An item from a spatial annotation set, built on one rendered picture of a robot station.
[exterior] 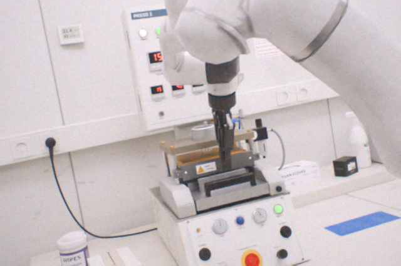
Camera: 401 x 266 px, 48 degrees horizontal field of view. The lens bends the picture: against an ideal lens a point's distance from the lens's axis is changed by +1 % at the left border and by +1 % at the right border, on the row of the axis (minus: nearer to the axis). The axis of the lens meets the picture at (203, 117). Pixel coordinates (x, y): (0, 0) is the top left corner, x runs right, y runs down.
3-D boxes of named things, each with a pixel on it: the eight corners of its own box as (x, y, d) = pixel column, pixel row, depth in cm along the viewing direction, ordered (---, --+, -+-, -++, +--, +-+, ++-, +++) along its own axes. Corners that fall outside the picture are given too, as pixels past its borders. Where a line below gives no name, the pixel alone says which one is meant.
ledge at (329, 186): (237, 199, 196) (235, 189, 196) (389, 158, 224) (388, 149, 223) (269, 215, 168) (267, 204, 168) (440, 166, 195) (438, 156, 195)
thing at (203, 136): (160, 167, 155) (153, 131, 154) (242, 149, 164) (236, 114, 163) (175, 179, 132) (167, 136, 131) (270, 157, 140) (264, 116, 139)
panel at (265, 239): (202, 291, 116) (184, 220, 122) (305, 260, 124) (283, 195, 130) (204, 291, 114) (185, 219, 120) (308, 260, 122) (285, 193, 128)
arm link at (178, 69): (228, -16, 83) (240, 51, 113) (131, -11, 86) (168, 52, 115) (227, 39, 80) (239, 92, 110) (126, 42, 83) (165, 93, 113)
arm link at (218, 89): (210, 80, 112) (211, 100, 114) (255, 72, 115) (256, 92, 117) (195, 66, 123) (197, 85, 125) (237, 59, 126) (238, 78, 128)
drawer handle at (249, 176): (205, 196, 126) (203, 182, 126) (254, 184, 130) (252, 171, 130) (207, 198, 124) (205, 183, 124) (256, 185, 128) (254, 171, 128)
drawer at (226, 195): (175, 193, 152) (170, 170, 151) (234, 178, 158) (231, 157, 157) (197, 214, 123) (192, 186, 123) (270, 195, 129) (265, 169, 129)
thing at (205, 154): (173, 168, 150) (168, 140, 149) (234, 154, 156) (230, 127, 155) (185, 176, 133) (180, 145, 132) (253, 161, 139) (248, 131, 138)
